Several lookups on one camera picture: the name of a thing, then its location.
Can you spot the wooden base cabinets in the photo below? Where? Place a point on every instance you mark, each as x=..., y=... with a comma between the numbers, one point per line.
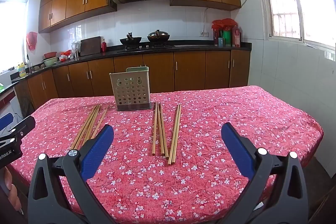
x=189, y=69

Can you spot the clear glass container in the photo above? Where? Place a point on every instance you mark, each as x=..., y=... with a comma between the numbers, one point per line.
x=75, y=49

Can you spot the lidded black pan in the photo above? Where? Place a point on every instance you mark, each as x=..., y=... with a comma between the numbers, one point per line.
x=158, y=36

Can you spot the red plastic bag on wall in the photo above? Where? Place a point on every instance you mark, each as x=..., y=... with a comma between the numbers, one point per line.
x=32, y=41

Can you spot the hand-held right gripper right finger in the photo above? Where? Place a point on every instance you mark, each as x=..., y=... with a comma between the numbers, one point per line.
x=238, y=151

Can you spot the small red bottle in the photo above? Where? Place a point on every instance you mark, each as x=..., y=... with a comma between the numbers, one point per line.
x=104, y=47

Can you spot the black wok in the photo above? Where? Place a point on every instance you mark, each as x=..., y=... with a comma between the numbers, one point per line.
x=130, y=41

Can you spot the tall red labelled bottle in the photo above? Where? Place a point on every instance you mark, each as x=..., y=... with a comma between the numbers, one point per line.
x=236, y=37

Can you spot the metal faucet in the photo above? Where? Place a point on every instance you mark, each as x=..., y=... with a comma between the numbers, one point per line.
x=28, y=64

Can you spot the dark wooden cutting board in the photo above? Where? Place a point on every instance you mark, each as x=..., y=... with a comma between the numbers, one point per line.
x=90, y=46

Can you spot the black kitchen countertop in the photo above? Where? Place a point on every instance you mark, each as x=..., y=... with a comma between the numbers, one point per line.
x=183, y=46

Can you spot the red and white plastic bag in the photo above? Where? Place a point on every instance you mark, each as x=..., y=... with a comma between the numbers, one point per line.
x=65, y=56

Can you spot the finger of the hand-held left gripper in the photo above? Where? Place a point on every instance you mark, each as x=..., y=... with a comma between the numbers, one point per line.
x=22, y=125
x=5, y=121

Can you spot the small bright window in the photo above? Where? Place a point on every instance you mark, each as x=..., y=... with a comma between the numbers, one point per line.
x=10, y=29

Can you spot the green basin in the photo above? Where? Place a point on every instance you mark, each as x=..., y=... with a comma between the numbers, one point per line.
x=50, y=61

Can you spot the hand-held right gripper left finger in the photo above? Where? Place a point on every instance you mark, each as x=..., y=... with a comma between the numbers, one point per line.
x=97, y=151

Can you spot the wall socket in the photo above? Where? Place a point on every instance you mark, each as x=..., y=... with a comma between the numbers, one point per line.
x=204, y=34

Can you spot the red floral tablecloth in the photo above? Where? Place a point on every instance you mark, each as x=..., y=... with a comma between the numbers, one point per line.
x=210, y=121

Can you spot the red basin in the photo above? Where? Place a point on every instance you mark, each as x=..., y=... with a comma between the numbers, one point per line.
x=50, y=55

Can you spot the green bottle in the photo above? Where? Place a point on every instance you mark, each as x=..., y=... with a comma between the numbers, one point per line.
x=227, y=38

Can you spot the large sliding window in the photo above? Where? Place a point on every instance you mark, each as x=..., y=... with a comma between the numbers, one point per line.
x=283, y=3

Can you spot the beige perforated utensil holder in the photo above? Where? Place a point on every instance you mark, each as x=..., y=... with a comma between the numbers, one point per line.
x=131, y=90

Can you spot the person's left hand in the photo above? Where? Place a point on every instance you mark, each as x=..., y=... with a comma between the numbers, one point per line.
x=9, y=187

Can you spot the wooden chopstick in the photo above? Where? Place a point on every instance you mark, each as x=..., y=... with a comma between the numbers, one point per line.
x=154, y=129
x=160, y=129
x=101, y=120
x=82, y=127
x=164, y=132
x=177, y=134
x=173, y=134
x=87, y=127
x=92, y=124

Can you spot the yellow dish soap bottle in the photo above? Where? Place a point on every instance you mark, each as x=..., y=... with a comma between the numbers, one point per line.
x=22, y=70

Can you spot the gas stove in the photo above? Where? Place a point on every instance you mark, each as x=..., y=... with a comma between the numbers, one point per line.
x=147, y=47

